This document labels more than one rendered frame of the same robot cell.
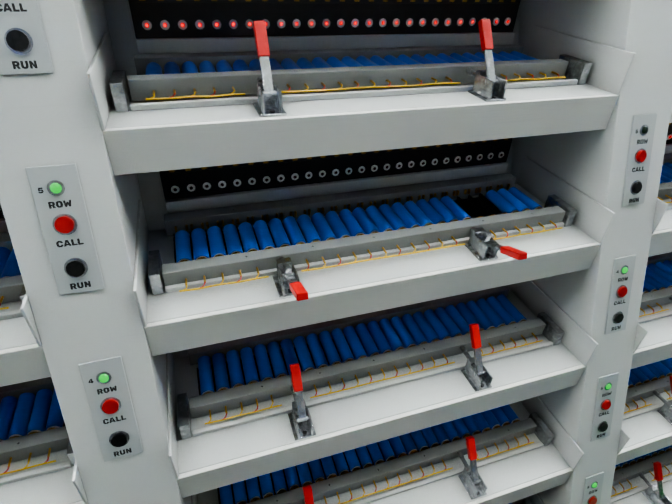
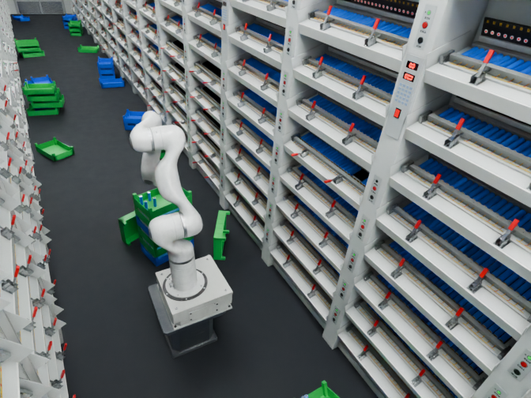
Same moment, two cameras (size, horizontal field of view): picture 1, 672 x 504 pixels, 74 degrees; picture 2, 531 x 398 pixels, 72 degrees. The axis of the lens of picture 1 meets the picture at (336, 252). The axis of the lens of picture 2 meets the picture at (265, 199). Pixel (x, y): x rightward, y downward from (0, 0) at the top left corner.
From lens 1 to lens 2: 1.63 m
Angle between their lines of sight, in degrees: 66
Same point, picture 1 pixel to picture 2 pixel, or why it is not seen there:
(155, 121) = (295, 110)
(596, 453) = (348, 274)
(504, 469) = (332, 252)
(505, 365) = (339, 220)
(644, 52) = (381, 157)
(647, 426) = (373, 295)
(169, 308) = (289, 144)
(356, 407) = (308, 194)
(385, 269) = (318, 167)
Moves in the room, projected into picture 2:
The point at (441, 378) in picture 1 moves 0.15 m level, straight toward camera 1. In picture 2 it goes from (325, 208) to (296, 205)
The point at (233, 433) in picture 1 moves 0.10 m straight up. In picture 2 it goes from (291, 178) to (294, 163)
